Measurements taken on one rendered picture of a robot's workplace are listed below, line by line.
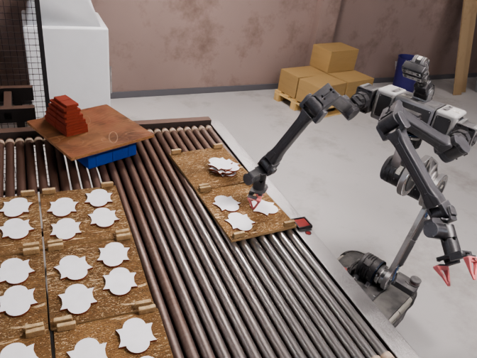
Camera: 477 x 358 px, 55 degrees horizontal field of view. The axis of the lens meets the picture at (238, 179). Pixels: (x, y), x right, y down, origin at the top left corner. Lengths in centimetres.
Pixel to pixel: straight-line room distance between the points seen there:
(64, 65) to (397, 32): 507
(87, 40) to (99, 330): 344
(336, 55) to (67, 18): 339
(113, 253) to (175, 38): 421
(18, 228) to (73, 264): 34
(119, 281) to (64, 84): 325
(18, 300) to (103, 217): 54
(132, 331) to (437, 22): 743
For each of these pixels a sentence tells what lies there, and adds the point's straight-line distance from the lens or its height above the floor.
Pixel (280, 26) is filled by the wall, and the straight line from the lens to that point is 643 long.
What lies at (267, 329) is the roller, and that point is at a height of 91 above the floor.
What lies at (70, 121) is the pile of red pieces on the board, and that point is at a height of 112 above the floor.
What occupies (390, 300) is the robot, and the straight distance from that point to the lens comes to 305.
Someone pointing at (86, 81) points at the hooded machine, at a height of 54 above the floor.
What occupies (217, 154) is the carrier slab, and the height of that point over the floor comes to 94.
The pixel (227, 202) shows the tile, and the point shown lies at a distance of 225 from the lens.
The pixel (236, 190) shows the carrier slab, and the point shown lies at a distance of 236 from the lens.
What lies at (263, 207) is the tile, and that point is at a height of 94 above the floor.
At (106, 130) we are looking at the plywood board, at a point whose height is 104.
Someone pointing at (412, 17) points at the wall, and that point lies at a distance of 790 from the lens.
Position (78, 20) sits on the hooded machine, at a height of 111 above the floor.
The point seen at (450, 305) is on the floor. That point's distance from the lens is 361.
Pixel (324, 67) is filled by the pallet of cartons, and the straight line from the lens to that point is 635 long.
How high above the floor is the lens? 221
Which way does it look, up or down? 31 degrees down
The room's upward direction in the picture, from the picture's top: 8 degrees clockwise
